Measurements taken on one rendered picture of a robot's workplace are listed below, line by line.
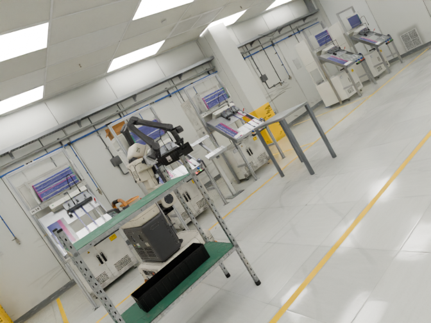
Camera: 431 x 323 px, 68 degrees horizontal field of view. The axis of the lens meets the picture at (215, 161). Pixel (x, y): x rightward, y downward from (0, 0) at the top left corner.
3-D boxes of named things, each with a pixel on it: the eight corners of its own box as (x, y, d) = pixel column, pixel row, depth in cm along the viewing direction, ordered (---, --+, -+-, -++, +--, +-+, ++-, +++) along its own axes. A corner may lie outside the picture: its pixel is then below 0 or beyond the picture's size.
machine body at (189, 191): (216, 205, 507) (196, 172, 500) (182, 232, 471) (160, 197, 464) (198, 207, 562) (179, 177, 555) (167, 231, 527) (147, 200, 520)
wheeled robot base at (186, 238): (174, 292, 288) (159, 270, 285) (146, 286, 339) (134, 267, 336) (222, 246, 328) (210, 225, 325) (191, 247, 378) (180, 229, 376)
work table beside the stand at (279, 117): (312, 175, 389) (281, 117, 380) (281, 177, 454) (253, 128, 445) (337, 156, 405) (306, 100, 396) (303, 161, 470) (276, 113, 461)
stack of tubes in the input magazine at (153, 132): (165, 132, 501) (156, 118, 498) (138, 148, 475) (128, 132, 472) (162, 134, 512) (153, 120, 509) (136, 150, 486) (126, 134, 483)
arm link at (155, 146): (124, 127, 330) (123, 123, 320) (133, 119, 335) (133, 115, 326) (156, 155, 323) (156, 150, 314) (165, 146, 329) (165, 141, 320)
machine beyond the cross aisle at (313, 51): (380, 81, 734) (341, 6, 712) (362, 95, 692) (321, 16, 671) (332, 101, 851) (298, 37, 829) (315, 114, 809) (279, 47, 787)
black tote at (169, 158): (158, 169, 374) (153, 161, 373) (169, 162, 384) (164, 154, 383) (182, 158, 328) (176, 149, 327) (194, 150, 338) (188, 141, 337)
